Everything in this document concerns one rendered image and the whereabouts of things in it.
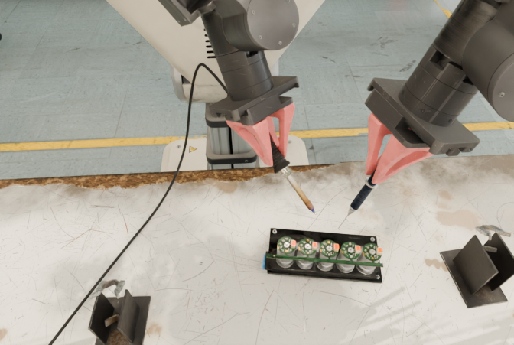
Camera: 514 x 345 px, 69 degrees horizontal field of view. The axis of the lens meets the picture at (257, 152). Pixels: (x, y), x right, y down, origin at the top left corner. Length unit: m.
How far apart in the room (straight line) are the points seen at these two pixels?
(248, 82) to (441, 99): 0.20
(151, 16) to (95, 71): 1.66
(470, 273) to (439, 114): 0.29
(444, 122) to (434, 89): 0.04
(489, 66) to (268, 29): 0.19
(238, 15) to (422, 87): 0.18
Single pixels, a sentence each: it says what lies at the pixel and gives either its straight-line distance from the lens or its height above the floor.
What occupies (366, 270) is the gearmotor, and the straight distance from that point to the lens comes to 0.55.
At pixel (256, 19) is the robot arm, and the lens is 0.36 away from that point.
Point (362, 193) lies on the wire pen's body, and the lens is 0.46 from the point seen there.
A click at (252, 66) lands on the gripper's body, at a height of 1.01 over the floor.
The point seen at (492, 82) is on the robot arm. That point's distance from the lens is 0.29.
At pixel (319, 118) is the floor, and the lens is 1.88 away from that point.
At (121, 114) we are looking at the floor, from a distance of 1.99.
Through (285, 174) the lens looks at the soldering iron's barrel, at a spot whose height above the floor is 0.88.
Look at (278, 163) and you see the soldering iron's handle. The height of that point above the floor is 0.89.
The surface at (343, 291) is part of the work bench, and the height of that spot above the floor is 0.75.
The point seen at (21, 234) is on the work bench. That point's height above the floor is 0.75.
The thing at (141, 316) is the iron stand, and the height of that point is 0.75.
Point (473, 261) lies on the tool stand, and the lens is 0.59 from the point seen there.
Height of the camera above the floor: 1.27
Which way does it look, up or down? 48 degrees down
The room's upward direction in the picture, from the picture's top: straight up
